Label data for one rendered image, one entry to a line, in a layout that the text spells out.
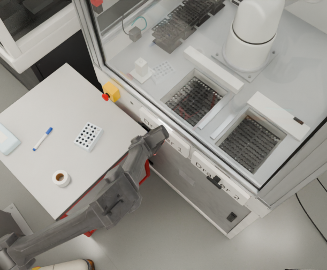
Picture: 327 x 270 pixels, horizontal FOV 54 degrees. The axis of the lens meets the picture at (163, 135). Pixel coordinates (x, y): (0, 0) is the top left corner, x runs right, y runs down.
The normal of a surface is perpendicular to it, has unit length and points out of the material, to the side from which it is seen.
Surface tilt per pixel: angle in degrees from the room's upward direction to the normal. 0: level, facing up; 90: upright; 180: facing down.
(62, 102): 0
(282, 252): 1
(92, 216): 46
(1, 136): 0
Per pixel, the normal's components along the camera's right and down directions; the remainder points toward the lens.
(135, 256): -0.01, -0.43
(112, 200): 0.68, -0.30
